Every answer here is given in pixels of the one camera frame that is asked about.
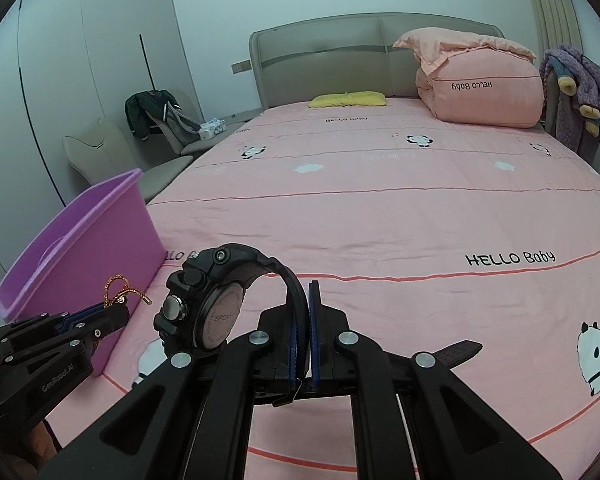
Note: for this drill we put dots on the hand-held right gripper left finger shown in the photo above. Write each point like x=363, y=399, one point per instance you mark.
x=294, y=350

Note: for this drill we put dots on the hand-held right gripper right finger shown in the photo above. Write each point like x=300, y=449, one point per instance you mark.
x=314, y=340

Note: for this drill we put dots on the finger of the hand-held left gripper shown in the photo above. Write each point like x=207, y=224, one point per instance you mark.
x=107, y=322
x=80, y=317

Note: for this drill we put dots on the black sport watch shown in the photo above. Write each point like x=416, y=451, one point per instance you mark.
x=220, y=315

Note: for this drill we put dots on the purple plastic basin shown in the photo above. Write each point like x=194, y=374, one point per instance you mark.
x=105, y=230

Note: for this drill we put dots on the person's left forearm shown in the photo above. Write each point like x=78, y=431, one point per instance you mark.
x=42, y=442

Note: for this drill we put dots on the pink printed bedsheet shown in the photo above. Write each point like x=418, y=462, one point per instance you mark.
x=380, y=210

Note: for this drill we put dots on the beige lounge chair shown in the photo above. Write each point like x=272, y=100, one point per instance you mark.
x=100, y=150

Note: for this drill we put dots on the dark jacket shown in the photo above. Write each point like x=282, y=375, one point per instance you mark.
x=145, y=110

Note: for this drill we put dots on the tissue pack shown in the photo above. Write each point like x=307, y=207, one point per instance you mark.
x=212, y=129

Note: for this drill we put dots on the white wardrobe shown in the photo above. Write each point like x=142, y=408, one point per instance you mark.
x=55, y=85

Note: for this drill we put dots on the yellow pillow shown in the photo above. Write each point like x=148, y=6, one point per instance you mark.
x=345, y=100

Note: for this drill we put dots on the grey padded headboard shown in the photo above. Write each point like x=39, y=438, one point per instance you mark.
x=320, y=60

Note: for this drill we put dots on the pink folded quilt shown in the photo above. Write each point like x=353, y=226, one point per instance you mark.
x=480, y=100

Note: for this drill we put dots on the purple plush robe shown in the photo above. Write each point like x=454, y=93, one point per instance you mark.
x=572, y=110

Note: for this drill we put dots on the beige curtain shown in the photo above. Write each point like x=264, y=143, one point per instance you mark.
x=555, y=5

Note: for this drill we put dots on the wall switch panel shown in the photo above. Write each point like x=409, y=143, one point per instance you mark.
x=240, y=67

